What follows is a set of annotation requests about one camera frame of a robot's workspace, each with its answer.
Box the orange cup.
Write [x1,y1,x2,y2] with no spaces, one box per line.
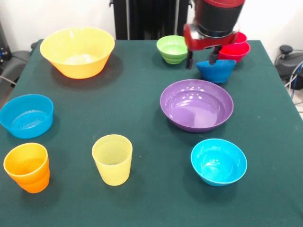
[3,142,51,194]

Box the dark blue bowl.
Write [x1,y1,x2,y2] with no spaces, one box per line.
[196,59,237,84]

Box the dark green tablecloth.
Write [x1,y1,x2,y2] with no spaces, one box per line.
[0,39,303,227]

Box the large orange bowl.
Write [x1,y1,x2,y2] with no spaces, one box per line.
[39,26,116,79]

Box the cyan bowl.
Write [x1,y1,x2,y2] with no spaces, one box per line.
[190,139,248,187]

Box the grey pedestal foot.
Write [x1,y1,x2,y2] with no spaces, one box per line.
[4,42,38,81]
[274,45,303,80]

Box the red-pink cup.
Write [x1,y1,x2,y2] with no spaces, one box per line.
[233,31,249,45]

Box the large purple bowl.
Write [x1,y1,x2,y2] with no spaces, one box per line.
[160,79,234,133]

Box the red-pink bowl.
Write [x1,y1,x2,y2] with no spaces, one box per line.
[217,41,251,63]

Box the black device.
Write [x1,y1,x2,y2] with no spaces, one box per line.
[0,21,12,64]

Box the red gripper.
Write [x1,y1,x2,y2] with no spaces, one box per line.
[183,22,240,70]

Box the blue ribbed bowl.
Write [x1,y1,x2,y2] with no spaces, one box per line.
[0,94,54,140]

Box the green bowl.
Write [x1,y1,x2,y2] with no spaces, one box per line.
[156,35,189,65]

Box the yellow-green cup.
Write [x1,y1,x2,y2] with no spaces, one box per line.
[91,134,134,187]

